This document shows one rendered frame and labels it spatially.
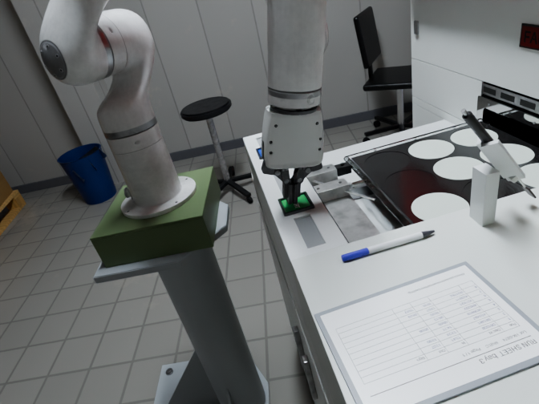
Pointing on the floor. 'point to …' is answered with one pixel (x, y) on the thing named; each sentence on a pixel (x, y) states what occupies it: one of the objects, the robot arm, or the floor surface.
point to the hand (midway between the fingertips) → (291, 191)
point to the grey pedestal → (201, 329)
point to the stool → (212, 107)
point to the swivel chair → (370, 38)
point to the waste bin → (89, 172)
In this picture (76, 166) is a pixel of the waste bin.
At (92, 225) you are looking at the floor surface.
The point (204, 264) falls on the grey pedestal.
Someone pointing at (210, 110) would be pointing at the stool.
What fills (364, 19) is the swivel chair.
